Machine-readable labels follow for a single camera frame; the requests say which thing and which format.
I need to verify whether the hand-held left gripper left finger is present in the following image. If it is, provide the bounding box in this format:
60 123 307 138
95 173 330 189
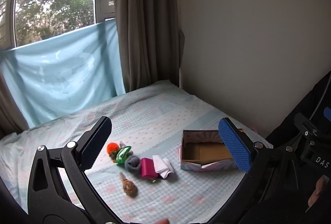
27 116 114 222

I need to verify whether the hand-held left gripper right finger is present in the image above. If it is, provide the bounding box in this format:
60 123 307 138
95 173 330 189
212 117 303 223

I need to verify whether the orange pompom toy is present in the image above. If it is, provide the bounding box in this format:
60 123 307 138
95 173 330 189
107 142 121 160

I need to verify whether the green snack packet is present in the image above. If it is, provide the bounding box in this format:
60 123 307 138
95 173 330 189
115 146 132 164

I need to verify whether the cardboard box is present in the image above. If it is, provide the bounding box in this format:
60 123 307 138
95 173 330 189
179 129 252 172

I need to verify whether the grey plush sock roll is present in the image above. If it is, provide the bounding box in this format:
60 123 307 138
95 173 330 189
125 155 142 175

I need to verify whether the brown plush toy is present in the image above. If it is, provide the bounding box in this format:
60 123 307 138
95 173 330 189
118 172 137 198

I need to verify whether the magenta cloth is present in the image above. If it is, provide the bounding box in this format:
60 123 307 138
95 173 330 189
140 157 158 179

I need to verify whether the white cloth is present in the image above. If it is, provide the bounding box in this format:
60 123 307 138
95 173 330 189
152 155 174 179

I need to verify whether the person's right hand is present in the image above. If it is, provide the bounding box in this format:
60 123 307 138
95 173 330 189
305 175 327 213

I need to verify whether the checked bed sheet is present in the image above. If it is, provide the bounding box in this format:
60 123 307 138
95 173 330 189
0 80 275 224

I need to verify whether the light blue hanging cloth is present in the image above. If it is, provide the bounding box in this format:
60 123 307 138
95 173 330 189
0 18 127 129

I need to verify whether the brown curtain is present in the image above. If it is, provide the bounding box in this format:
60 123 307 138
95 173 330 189
0 74 29 136
111 0 185 94

